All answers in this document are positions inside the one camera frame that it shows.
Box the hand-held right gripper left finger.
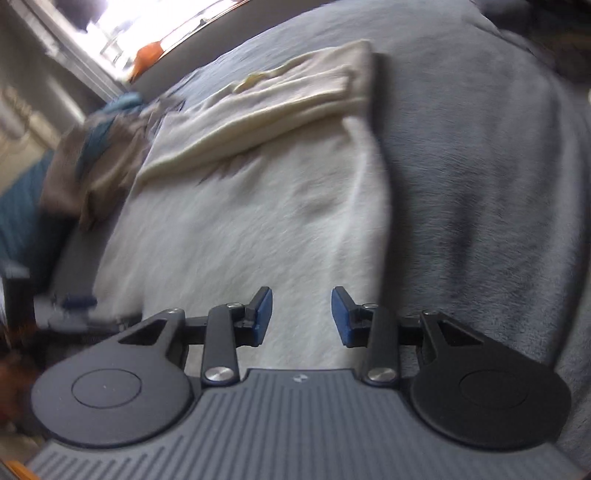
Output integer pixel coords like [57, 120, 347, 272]
[117, 285, 273, 387]

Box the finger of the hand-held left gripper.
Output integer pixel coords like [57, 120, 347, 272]
[46, 294, 145, 334]

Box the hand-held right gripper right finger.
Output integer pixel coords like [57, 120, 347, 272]
[331, 285, 482, 387]

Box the cream knit sweater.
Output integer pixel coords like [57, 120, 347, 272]
[92, 39, 394, 370]

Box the teal quilt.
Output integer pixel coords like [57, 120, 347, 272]
[0, 151, 71, 282]

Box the beige clothing pile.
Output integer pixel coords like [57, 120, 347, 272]
[41, 111, 161, 232]

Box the blue garment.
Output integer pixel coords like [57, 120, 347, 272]
[75, 91, 145, 172]

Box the grey bed blanket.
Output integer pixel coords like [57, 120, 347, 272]
[46, 0, 591, 462]

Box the orange object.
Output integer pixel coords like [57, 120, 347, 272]
[128, 41, 163, 80]

